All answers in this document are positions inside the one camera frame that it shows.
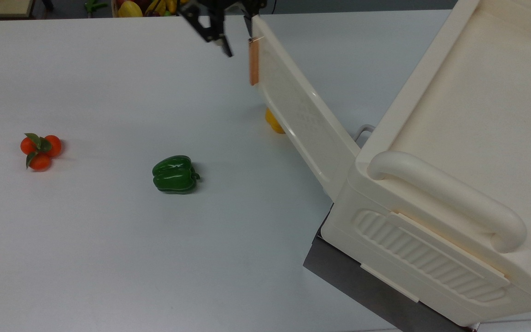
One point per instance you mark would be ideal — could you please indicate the light wooden board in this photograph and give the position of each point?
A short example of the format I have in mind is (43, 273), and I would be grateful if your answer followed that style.
(0, 7)

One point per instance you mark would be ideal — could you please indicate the green plastic object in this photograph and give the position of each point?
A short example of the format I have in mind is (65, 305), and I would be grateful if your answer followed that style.
(95, 5)

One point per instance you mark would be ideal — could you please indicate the fruit basket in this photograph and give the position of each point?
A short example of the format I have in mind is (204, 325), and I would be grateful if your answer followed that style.
(155, 9)

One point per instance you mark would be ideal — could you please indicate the cream cabinet door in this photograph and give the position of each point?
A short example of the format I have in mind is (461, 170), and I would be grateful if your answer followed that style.
(302, 120)

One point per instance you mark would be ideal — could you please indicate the yellow banana bunch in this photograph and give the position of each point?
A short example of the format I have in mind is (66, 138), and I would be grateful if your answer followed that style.
(156, 6)

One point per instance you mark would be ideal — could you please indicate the green bell pepper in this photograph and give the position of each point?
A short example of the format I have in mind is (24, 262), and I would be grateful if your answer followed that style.
(173, 174)

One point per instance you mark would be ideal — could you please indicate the yellow round fruit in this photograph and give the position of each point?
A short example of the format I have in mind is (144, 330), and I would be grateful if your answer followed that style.
(130, 9)

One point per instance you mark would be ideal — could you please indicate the yellow bell pepper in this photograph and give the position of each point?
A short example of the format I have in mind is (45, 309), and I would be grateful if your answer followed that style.
(274, 123)

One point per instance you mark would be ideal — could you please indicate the cream plastic storage cabinet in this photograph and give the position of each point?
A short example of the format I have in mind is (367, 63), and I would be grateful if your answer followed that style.
(459, 115)

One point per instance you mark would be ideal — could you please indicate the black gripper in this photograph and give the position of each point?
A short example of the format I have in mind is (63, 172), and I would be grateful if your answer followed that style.
(235, 3)

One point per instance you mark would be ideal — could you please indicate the orange tangerine cluster with leaves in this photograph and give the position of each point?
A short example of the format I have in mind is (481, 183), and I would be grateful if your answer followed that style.
(39, 159)

